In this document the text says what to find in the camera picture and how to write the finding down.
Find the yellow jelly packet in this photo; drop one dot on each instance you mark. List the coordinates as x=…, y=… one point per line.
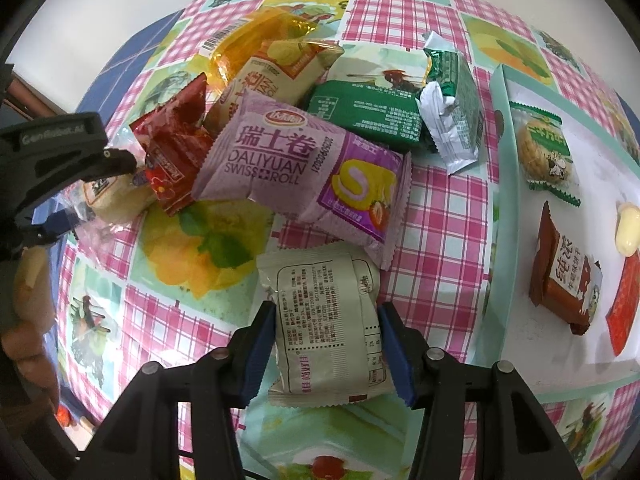
x=260, y=30

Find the red cookie packet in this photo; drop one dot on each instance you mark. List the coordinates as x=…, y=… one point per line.
x=170, y=160

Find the orange plastic toy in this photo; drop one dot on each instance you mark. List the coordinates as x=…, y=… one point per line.
x=63, y=415

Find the cream swiss roll packet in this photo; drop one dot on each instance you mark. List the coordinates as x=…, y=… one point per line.
x=270, y=77

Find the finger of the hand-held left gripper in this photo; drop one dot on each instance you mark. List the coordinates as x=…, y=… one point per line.
x=50, y=230
x=117, y=162

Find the white box mint rim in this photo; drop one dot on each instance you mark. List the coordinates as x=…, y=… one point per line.
x=595, y=160

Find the dark green snack packet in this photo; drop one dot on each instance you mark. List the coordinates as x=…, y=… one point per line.
x=365, y=110

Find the pale yellow candy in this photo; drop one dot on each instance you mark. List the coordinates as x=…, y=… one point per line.
x=629, y=230

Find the white printed snack packet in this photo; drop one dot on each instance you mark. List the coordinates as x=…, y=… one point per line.
x=325, y=320

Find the green milk cracker packet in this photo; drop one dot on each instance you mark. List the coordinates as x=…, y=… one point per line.
x=542, y=150

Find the clear bun packet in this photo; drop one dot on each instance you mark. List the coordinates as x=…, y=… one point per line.
x=115, y=200

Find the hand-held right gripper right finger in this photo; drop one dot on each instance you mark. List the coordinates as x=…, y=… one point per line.
x=396, y=355

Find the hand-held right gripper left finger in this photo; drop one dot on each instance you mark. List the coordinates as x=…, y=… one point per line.
x=260, y=355

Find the maroon biscuit packet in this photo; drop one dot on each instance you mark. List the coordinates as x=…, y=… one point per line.
x=565, y=280

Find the brown wooden frame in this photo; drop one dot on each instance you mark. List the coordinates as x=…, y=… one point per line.
x=37, y=92

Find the purple swiss roll packet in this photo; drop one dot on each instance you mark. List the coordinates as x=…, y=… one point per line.
x=280, y=160

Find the person's left hand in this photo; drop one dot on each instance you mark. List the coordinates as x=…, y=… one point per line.
x=30, y=310

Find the blue checked cloth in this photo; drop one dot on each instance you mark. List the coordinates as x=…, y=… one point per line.
x=125, y=55

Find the green packet silver ends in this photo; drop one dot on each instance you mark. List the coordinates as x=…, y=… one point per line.
x=462, y=95

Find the red gold-patterned cake packet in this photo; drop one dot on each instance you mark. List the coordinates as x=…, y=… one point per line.
x=627, y=310

